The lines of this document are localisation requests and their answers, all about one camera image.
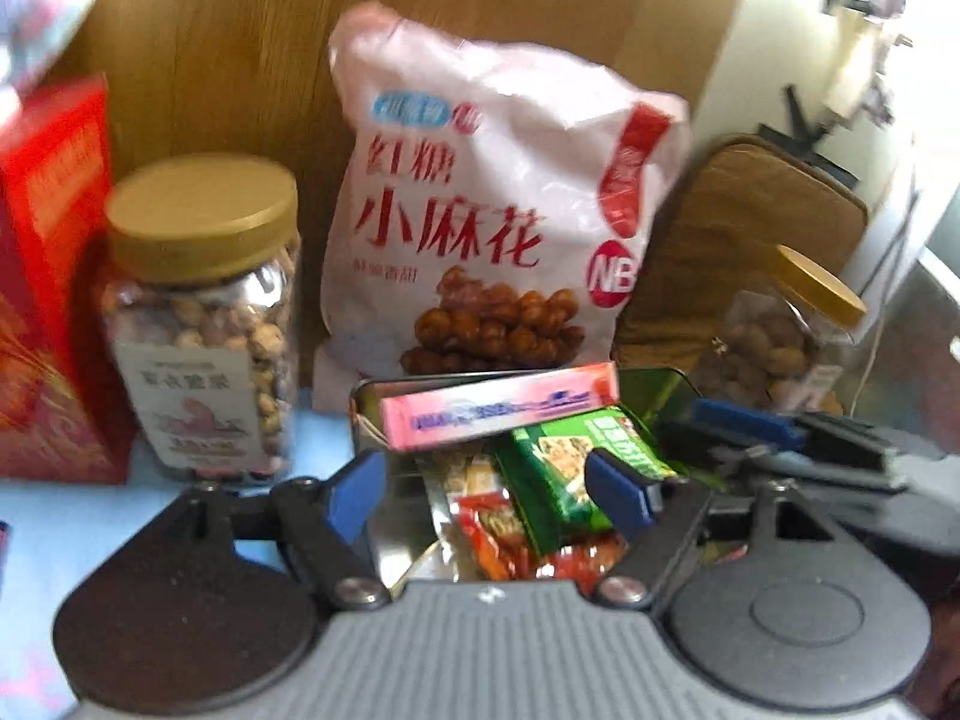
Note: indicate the red orange snack packet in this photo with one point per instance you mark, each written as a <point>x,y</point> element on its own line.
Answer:
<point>465,484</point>

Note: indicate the rectangular tin box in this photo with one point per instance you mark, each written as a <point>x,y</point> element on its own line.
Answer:
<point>660,394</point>

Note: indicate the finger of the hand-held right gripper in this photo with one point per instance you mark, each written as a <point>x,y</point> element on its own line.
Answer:
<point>750,420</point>

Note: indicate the red cardboard box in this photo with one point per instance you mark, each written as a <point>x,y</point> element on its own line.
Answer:
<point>52,277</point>

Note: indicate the pink rectangular candy box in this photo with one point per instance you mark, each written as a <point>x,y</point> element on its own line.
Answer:
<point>495,409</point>

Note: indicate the pink blue printed blanket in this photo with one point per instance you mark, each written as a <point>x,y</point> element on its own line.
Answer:
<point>45,525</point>

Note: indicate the brown fabric pouch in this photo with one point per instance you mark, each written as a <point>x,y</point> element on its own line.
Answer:
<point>750,240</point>

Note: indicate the green snack packet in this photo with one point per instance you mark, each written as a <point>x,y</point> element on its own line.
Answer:
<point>555,480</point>

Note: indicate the nut jar gold lid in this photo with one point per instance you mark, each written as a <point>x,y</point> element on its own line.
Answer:
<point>202,330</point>
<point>772,345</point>

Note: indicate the pink white snack bag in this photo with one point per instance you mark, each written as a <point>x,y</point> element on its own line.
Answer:
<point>487,225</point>

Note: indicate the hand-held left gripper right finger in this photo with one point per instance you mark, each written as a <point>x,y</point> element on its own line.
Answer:
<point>619,496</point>

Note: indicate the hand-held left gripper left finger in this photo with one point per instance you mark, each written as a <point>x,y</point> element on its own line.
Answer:
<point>354,496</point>

